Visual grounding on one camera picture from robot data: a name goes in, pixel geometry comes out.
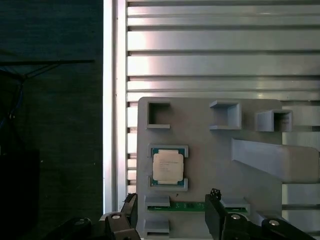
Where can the silver CPU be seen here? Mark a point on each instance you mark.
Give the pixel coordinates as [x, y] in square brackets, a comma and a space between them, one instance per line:
[168, 165]

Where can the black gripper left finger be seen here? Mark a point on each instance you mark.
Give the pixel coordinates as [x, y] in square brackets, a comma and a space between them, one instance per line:
[117, 227]

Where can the grey plastic parts rack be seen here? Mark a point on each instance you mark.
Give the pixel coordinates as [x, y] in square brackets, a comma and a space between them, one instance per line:
[212, 162]

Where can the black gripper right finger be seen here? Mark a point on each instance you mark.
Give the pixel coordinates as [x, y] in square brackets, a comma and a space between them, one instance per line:
[215, 220]

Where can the green RAM stick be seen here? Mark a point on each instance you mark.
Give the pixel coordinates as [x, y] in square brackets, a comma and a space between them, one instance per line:
[185, 207]

